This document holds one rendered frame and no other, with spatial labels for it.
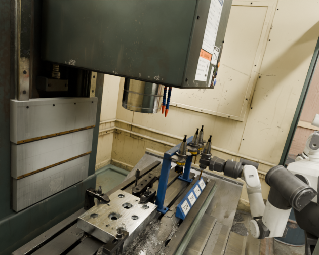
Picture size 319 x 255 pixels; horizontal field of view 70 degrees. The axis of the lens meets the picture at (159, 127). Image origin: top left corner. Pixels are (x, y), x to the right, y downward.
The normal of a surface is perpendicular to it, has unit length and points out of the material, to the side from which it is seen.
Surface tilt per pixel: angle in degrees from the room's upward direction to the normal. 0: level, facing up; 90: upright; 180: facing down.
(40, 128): 90
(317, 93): 90
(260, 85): 90
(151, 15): 90
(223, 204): 24
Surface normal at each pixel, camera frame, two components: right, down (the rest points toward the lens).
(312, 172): -0.69, -0.64
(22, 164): 0.90, 0.25
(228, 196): -0.03, -0.81
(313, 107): -0.43, 0.14
